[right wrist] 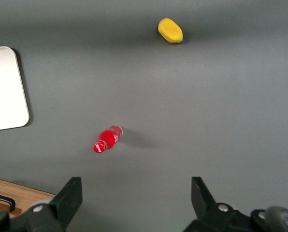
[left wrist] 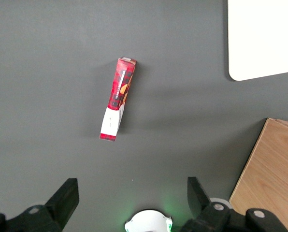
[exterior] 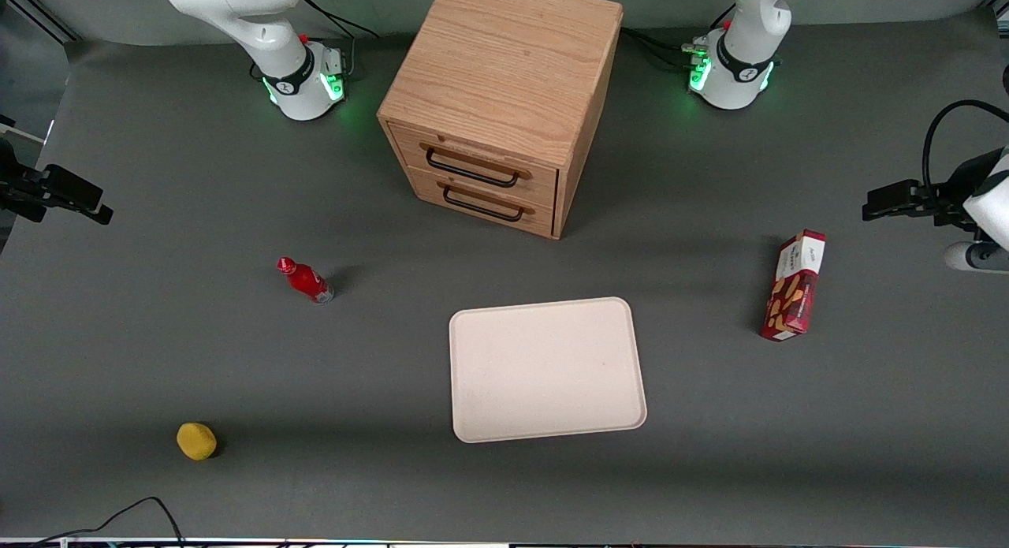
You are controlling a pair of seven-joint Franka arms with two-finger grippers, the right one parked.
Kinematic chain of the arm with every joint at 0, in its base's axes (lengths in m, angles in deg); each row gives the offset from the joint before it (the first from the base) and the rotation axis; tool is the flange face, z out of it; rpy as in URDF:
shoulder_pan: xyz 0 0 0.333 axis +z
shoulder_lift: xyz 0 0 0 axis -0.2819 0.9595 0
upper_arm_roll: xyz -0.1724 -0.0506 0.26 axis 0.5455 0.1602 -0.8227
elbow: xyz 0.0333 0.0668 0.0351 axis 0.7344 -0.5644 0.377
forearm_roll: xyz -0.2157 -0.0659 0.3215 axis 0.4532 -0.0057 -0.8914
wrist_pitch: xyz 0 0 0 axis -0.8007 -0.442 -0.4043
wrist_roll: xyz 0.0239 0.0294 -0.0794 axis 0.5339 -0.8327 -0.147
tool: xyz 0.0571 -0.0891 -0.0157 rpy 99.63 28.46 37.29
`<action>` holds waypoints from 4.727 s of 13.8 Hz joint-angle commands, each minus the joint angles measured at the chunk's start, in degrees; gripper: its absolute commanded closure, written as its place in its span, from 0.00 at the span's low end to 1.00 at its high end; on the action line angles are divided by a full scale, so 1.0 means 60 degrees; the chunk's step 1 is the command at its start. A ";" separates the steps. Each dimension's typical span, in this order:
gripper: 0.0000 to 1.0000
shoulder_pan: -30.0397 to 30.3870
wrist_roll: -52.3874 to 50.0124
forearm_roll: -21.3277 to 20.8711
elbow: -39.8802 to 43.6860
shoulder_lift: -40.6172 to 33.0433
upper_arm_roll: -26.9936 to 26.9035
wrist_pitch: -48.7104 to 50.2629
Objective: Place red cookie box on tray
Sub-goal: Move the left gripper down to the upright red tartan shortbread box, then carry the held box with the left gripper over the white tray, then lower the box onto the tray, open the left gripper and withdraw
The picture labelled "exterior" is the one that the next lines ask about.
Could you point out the yellow mango toy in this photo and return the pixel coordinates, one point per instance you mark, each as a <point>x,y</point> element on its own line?
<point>196,441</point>

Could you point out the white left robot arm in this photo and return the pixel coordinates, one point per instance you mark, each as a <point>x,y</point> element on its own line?
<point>741,75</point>

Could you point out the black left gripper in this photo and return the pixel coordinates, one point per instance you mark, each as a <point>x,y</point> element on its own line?
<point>957,188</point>

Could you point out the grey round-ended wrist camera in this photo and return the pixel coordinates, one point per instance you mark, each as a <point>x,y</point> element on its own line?
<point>971,257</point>

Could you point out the beige rectangular tray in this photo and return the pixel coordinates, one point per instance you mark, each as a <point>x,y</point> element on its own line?
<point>545,370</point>

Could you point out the black aluminium frame rail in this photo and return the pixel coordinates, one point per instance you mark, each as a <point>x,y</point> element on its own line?
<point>39,16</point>

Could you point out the wooden drawer cabinet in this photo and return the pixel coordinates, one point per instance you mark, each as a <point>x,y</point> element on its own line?
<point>504,67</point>

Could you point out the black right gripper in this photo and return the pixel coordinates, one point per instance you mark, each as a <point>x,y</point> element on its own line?
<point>17,187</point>

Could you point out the wooden drawer front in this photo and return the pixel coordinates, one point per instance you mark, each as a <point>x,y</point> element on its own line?
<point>544,187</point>
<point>542,221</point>

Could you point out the small red bottle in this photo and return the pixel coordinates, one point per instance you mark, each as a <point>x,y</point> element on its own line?
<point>307,281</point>

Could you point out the red cookie box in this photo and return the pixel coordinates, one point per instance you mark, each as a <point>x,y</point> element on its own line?
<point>794,288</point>

